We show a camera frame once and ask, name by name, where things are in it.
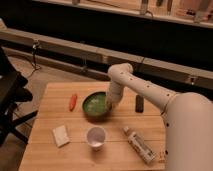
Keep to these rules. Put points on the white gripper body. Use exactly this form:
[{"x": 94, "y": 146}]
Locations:
[{"x": 113, "y": 97}]

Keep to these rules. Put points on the green ceramic bowl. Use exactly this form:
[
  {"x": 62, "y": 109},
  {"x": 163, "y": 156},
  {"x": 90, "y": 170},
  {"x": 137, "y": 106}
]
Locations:
[{"x": 94, "y": 105}]

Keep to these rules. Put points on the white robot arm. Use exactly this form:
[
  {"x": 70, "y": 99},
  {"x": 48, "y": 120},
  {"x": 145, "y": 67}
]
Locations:
[{"x": 188, "y": 119}]

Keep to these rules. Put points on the black rectangular remote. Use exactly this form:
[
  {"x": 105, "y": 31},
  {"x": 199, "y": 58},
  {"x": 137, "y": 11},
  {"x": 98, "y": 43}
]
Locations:
[{"x": 139, "y": 106}]

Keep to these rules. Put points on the orange carrot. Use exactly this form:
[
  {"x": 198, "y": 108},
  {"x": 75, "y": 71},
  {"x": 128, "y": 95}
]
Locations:
[{"x": 72, "y": 102}]

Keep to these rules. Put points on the wooden table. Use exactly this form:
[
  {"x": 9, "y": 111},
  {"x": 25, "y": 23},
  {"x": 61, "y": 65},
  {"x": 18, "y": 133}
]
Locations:
[{"x": 116, "y": 154}]

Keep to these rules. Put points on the white plastic bottle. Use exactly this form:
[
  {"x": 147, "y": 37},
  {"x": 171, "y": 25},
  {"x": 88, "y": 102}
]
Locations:
[{"x": 138, "y": 144}]

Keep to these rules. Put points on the white folded napkin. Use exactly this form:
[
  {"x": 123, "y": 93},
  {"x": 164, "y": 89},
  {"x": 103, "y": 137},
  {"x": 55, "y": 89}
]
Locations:
[{"x": 60, "y": 136}]

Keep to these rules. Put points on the black office chair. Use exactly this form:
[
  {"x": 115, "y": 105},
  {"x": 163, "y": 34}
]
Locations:
[{"x": 12, "y": 90}]

